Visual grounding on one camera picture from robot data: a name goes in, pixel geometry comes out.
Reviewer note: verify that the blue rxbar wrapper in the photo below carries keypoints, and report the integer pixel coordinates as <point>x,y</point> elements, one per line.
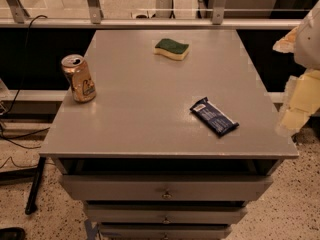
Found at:
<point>214,118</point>

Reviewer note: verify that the dark object floor corner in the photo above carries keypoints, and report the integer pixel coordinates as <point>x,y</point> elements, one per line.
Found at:
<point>13,233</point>

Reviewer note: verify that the green and yellow sponge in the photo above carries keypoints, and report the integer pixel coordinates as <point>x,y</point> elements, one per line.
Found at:
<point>171,49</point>

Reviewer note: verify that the grey drawer cabinet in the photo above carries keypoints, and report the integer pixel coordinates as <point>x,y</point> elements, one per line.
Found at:
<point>140,122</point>

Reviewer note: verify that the middle grey drawer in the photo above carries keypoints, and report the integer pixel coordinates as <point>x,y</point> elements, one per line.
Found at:
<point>165,213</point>

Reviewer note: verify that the grey drawer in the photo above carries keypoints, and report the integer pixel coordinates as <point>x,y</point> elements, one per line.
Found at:
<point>165,187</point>
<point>165,232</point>
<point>165,213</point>

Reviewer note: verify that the top grey drawer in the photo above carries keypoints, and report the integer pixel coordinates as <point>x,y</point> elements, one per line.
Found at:
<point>165,187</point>

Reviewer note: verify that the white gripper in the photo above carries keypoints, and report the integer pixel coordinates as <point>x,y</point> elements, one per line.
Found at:
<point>308,45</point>

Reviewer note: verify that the metal railing frame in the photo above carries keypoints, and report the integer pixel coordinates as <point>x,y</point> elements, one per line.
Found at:
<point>103,14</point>

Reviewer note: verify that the bottom grey drawer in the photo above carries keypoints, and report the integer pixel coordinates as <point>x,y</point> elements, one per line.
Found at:
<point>165,232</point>

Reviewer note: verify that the black bar on floor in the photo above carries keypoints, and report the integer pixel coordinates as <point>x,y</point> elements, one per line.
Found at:
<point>31,203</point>

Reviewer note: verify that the gold soda can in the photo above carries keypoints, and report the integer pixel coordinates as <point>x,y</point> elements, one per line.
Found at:
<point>77,72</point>

